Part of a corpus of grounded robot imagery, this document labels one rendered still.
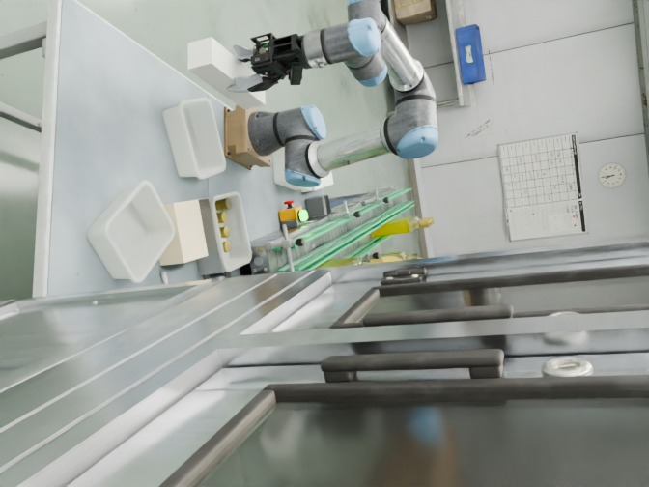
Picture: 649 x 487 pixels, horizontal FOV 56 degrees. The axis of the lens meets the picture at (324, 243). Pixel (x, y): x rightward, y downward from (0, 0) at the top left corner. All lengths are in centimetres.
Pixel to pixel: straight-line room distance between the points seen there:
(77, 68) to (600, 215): 682
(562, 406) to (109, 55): 145
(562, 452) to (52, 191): 123
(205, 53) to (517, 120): 651
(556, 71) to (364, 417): 734
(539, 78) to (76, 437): 740
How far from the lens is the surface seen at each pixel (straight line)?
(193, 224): 171
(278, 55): 138
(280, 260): 203
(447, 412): 45
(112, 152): 161
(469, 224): 785
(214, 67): 139
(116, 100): 167
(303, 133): 197
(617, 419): 43
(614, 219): 781
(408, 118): 173
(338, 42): 132
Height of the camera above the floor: 177
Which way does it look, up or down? 22 degrees down
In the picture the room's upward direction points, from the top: 83 degrees clockwise
